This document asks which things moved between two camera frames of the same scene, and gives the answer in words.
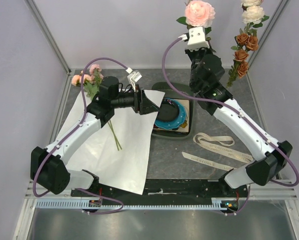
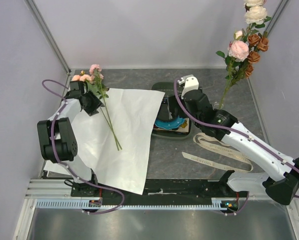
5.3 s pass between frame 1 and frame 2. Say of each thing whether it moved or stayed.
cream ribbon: stayed
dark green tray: stayed
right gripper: moved
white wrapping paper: stayed
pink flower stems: stayed
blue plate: stayed
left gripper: moved
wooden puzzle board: stayed
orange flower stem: moved
